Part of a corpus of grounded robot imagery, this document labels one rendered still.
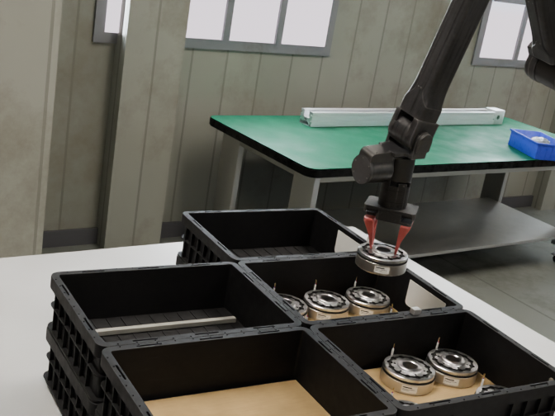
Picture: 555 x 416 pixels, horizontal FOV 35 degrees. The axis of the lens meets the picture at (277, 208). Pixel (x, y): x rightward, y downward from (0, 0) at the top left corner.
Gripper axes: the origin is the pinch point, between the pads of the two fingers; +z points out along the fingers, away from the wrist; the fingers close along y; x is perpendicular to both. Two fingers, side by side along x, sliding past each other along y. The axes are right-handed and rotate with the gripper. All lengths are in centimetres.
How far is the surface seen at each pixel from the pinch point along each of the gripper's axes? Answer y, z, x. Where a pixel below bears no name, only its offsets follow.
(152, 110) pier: -137, 37, 206
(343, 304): -7.3, 18.5, 8.7
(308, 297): -14.8, 18.0, 6.8
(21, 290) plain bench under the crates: -83, 33, 4
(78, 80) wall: -166, 25, 187
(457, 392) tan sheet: 20.2, 21.5, -11.6
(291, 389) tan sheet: -9.1, 20.5, -27.7
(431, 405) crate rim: 15.8, 10.8, -37.6
